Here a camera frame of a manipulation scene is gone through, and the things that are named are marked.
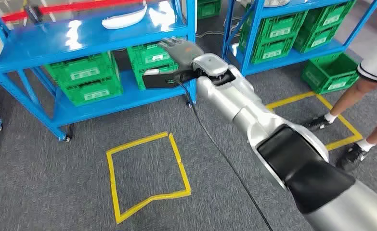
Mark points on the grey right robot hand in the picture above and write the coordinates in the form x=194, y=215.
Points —
x=183, y=52

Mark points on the long white plastic part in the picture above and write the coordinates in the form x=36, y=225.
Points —
x=124, y=20

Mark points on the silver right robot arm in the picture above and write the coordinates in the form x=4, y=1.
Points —
x=239, y=102

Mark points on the red barrier belt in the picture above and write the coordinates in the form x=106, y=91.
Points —
x=79, y=7

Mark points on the person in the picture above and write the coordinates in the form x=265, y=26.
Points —
x=351, y=92

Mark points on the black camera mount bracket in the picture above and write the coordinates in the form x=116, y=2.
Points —
x=162, y=81

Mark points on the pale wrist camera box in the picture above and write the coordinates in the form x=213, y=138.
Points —
x=150, y=72

